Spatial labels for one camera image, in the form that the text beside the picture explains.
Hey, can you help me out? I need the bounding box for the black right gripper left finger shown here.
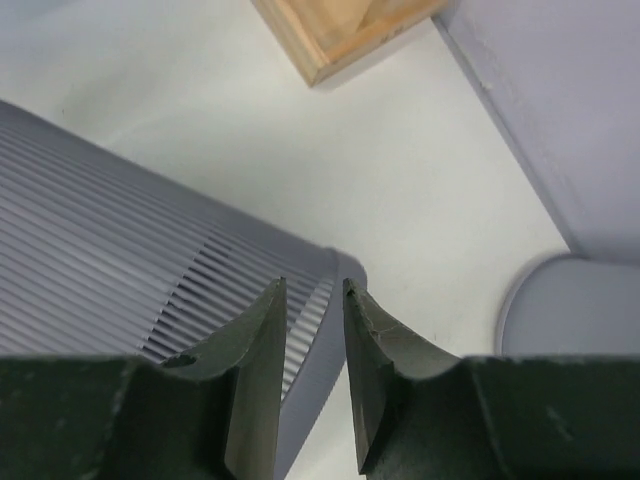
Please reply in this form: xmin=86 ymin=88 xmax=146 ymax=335
xmin=1 ymin=279 xmax=286 ymax=479

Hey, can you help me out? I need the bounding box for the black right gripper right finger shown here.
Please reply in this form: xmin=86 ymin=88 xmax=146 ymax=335
xmin=343 ymin=279 xmax=639 ymax=479

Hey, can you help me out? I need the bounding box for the grey round plastic bin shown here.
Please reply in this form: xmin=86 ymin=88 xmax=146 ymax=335
xmin=494 ymin=254 xmax=639 ymax=356

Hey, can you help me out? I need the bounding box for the grey slotted laundry basket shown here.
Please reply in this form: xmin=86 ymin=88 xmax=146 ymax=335
xmin=1 ymin=103 xmax=366 ymax=478

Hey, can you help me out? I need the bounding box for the wooden frame tray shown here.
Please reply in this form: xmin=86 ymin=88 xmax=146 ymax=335
xmin=253 ymin=0 xmax=447 ymax=87

